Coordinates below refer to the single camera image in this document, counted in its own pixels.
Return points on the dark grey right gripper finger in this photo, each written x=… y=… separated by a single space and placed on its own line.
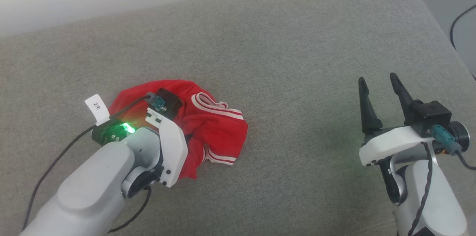
x=403 y=96
x=368 y=113

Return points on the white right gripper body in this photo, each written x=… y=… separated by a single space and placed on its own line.
x=394 y=144

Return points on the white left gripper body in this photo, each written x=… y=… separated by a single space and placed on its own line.
x=174 y=150

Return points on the red garment with white trim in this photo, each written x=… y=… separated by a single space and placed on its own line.
x=214 y=131

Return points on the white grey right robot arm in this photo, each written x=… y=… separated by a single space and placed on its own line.
x=442 y=198

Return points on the grey fabric sofa cushion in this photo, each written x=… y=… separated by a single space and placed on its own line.
x=260 y=61

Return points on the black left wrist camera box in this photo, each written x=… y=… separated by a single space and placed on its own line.
x=169 y=102

